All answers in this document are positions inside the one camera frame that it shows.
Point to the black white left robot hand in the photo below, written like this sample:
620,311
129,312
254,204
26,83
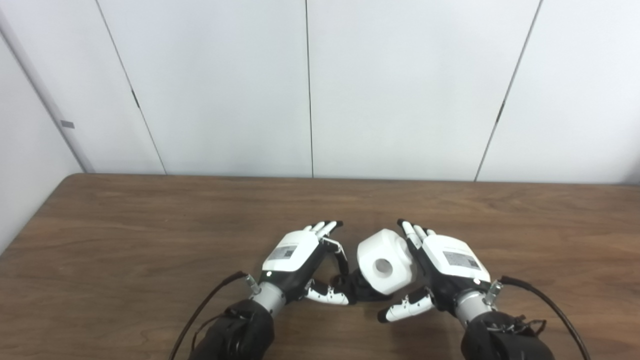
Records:
292,255

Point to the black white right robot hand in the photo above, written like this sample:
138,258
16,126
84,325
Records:
450,265

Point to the round white block with holes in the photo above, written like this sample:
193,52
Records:
385,262

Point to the black flanged holder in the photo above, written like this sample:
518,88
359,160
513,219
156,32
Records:
362,290

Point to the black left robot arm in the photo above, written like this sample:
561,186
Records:
240,330

